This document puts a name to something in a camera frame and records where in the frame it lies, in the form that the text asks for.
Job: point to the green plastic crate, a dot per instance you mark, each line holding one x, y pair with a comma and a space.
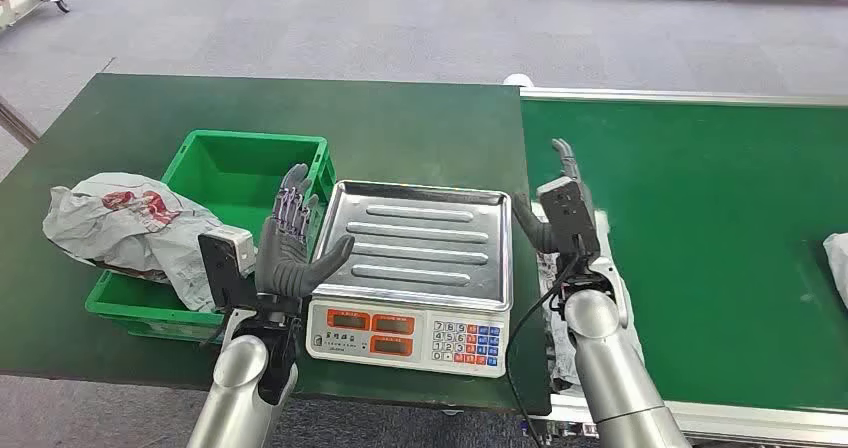
238, 173

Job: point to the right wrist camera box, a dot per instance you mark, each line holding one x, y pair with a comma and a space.
570, 216

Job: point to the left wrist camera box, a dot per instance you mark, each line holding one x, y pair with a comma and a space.
222, 266

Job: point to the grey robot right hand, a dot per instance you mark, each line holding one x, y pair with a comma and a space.
530, 223

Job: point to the crumpled grey red-print mailer bag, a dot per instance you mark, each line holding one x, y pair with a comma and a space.
132, 233

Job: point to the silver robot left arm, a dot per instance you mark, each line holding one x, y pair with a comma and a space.
232, 392

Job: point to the large plain grey mailer bag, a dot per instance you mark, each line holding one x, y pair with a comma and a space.
838, 266

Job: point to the white conveyor roller cap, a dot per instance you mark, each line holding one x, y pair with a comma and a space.
518, 80

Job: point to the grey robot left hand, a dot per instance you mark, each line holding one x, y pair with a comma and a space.
285, 259

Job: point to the white wheeled cart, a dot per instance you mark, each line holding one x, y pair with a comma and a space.
13, 4

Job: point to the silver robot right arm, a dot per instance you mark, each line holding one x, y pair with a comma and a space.
609, 365

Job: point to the brown metal bar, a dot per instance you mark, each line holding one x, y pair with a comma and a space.
16, 124

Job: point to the white electronic scale steel tray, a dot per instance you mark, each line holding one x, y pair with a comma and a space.
424, 246

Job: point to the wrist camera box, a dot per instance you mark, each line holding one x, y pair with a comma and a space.
222, 266
570, 216

